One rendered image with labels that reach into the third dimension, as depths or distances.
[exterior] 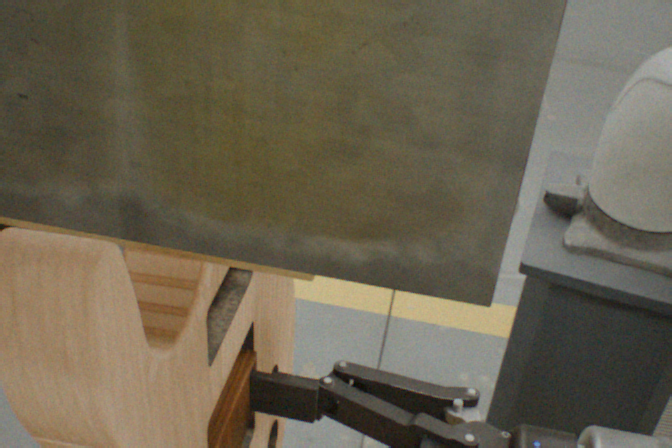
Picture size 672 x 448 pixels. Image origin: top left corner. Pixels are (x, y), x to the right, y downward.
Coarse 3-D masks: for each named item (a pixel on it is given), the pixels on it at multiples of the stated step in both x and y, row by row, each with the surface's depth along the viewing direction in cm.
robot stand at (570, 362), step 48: (528, 240) 130; (528, 288) 134; (576, 288) 126; (624, 288) 124; (528, 336) 138; (576, 336) 134; (624, 336) 131; (528, 384) 143; (576, 384) 139; (624, 384) 136; (576, 432) 146
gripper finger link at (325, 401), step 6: (276, 372) 63; (282, 372) 63; (330, 372) 63; (300, 378) 62; (306, 378) 62; (312, 378) 62; (336, 378) 63; (342, 378) 63; (348, 378) 63; (348, 384) 63; (318, 390) 62; (318, 396) 62; (324, 396) 62; (330, 396) 62; (318, 402) 62; (324, 402) 62; (330, 402) 62; (336, 402) 63; (324, 408) 62
